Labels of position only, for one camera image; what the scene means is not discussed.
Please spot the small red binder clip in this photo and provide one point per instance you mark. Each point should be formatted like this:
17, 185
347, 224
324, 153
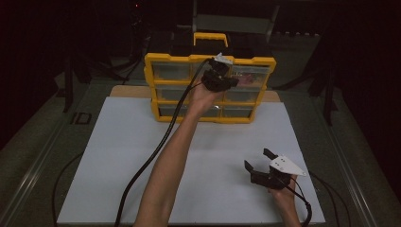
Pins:
242, 82

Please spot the white table sheet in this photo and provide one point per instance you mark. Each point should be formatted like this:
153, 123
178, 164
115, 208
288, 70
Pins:
227, 189

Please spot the person's right hand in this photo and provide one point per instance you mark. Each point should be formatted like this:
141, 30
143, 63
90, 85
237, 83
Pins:
283, 197

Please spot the clear plastic organizer drawer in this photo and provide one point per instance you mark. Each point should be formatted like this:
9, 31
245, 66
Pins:
252, 74

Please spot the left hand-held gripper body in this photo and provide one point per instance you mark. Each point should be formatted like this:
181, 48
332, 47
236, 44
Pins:
216, 80

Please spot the large pink binder clip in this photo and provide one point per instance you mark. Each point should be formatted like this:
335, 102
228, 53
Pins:
251, 78

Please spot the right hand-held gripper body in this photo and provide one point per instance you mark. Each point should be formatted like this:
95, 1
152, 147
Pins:
271, 179

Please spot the person's left hand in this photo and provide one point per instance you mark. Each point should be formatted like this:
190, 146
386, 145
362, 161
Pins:
201, 99

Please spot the grid of clear bins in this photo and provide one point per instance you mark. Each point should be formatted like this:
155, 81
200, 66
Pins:
172, 72

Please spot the yellow drawer organizer cabinet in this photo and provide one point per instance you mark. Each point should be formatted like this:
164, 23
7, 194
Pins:
176, 58

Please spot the black metal stand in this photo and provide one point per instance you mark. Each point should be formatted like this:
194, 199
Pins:
67, 82
327, 94

